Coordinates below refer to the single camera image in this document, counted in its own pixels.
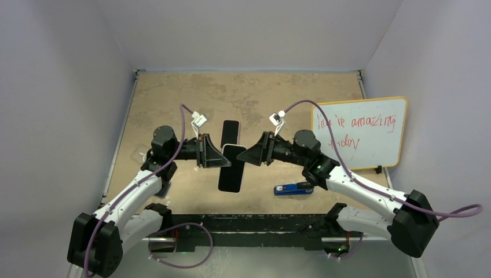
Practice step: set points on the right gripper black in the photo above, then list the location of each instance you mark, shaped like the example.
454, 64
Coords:
262, 152

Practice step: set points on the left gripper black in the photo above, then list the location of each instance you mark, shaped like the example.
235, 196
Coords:
206, 155

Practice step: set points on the clear phone case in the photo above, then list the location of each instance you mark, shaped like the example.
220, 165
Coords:
139, 155

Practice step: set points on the blue-edged phone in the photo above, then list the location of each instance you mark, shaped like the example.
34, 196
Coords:
164, 189

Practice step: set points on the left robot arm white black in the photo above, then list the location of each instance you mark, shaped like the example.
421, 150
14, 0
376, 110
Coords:
99, 240

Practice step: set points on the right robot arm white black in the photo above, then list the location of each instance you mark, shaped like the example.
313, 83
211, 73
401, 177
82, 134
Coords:
404, 218

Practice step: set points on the blue black stapler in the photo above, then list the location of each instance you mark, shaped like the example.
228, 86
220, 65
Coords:
299, 188

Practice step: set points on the yellow-framed whiteboard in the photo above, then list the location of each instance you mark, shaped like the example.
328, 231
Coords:
365, 133

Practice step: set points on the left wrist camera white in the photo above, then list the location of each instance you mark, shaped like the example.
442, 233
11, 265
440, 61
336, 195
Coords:
198, 121

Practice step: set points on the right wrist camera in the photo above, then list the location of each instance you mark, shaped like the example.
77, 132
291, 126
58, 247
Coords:
277, 119

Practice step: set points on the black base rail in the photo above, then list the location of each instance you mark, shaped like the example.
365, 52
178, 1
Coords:
311, 232

